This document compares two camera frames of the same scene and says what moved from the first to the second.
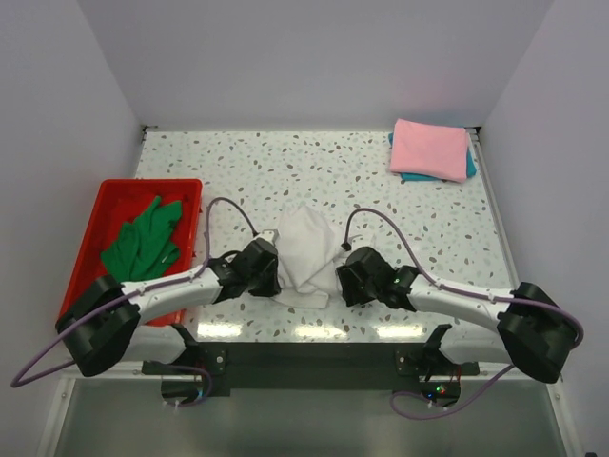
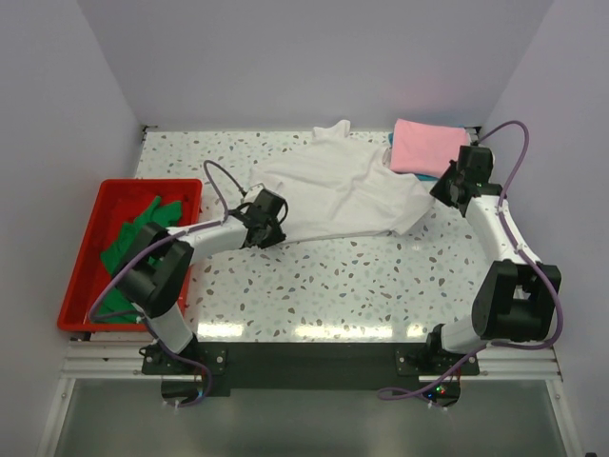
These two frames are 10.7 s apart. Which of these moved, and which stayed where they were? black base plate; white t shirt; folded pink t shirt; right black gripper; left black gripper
Moved: left black gripper; right black gripper; white t shirt
Stayed: folded pink t shirt; black base plate
